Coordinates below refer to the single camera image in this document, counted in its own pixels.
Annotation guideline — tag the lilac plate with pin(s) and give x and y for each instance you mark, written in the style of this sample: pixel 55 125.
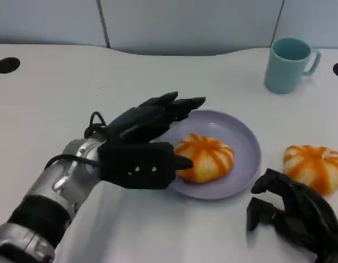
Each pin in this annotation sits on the lilac plate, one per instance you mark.
pixel 235 131

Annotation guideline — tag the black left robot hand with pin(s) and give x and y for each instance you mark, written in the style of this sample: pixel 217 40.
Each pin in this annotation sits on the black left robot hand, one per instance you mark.
pixel 147 120

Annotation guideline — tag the pale green mug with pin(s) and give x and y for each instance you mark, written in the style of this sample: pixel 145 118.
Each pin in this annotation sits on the pale green mug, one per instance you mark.
pixel 284 71

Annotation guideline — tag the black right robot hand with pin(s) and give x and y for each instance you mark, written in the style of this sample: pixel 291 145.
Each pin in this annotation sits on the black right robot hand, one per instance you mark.
pixel 300 208

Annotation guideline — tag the orange and white bread roll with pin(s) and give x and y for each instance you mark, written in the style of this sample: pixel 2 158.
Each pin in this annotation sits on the orange and white bread roll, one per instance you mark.
pixel 210 159
pixel 317 167

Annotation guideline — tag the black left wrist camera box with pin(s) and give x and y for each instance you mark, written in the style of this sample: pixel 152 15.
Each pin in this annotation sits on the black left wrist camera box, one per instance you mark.
pixel 136 167

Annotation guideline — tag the grey partition panel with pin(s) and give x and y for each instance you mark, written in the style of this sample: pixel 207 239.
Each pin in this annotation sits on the grey partition panel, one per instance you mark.
pixel 314 19
pixel 191 24
pixel 48 22

